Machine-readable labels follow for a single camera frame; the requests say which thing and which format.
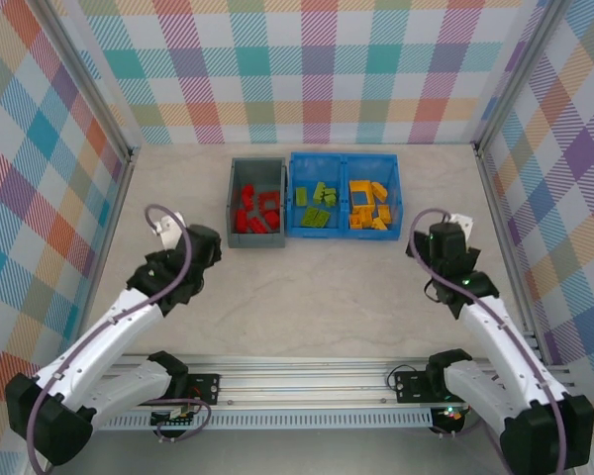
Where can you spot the orange lego brick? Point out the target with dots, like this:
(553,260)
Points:
(357,220)
(367,212)

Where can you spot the small red lego brick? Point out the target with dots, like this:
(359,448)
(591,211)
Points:
(272,218)

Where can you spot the long red lego brick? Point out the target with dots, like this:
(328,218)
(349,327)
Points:
(257,225)

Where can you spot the yellow slope lego brick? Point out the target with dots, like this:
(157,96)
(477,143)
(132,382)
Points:
(379,191)

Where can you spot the yellow round lego piece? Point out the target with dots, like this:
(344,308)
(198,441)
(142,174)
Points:
(378,223)

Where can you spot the red arch lego brick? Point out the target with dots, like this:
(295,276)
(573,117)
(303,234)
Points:
(249,191)

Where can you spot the yellow lego window frame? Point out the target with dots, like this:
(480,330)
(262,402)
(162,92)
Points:
(360,186)

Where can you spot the small green lego brick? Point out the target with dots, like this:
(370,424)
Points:
(330,200)

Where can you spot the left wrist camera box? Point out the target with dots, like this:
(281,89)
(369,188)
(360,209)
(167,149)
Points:
(170,227)

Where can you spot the red lego window frame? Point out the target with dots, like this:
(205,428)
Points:
(261,203)

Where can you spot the grey plastic bin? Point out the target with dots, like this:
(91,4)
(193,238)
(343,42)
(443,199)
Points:
(257,170)

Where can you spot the small circuit board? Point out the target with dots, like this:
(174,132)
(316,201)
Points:
(178,413)

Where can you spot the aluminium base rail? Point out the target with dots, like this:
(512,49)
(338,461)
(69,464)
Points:
(302,386)

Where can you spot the blue two-compartment plastic bin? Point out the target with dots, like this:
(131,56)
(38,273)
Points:
(317,170)

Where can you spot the circuit board with lights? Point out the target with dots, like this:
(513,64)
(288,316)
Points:
(450,413)

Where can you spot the aluminium side rail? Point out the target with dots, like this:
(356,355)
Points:
(110,222)
(495,198)

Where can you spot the red slope lego brick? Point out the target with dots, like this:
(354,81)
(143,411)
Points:
(247,203)

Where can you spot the wide green lego brick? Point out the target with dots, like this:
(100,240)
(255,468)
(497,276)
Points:
(315,217)

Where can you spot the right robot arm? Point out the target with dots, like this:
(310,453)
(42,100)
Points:
(505,346)

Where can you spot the aluminium upright post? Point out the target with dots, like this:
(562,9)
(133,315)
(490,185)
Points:
(90,74)
(519,74)

